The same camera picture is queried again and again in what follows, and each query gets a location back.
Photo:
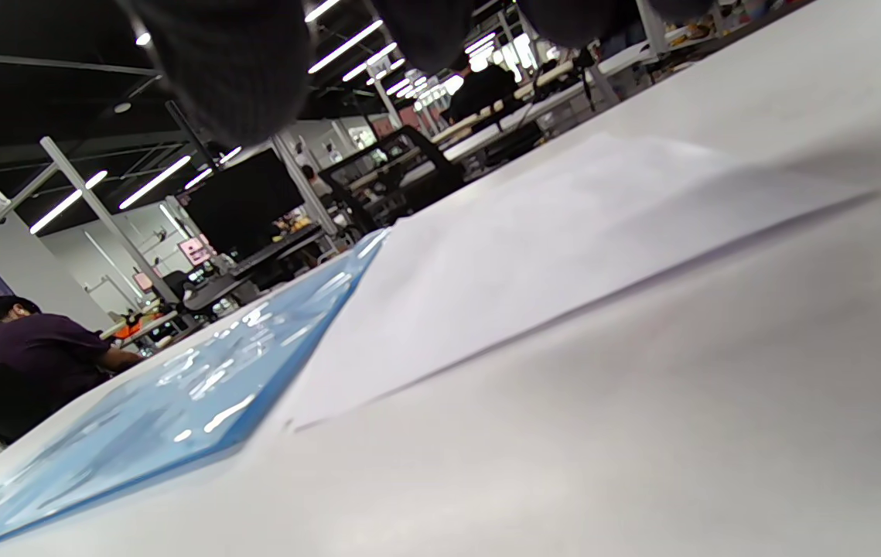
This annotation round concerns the white metal post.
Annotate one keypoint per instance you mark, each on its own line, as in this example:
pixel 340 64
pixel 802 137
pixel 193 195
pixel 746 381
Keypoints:
pixel 107 220

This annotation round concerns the person's right hand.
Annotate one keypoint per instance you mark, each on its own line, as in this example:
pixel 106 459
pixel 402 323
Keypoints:
pixel 239 70

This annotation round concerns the large black screen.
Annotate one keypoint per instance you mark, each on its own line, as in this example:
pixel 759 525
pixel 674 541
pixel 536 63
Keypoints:
pixel 243 201

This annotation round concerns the blue plastic snap folder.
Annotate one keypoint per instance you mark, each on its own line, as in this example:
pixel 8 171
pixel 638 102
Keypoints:
pixel 177 387

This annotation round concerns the black mesh office chair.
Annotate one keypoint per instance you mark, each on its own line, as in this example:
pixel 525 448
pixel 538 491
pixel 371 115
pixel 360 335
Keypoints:
pixel 425 166

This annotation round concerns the white paper sheet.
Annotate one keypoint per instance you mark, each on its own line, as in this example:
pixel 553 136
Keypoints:
pixel 564 255

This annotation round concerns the row of ceiling light strips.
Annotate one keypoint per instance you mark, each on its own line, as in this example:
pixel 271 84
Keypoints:
pixel 154 182

